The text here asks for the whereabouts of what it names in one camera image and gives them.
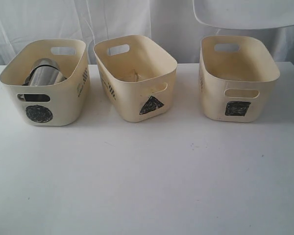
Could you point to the cream bin with triangle mark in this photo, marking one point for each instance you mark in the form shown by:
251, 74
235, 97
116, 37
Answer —
152, 95

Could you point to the cream bin with square mark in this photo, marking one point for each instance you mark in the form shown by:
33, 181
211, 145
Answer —
236, 77

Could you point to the steel mug with handle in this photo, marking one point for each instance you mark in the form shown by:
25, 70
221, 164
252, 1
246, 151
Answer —
44, 72

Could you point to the white square plate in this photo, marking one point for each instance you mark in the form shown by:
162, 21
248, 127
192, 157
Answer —
245, 14

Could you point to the wooden chopstick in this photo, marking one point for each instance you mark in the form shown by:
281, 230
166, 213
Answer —
134, 76

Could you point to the cream bin with circle mark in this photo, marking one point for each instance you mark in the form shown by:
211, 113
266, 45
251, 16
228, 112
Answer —
51, 105

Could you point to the white curtain backdrop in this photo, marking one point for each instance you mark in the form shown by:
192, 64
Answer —
170, 23

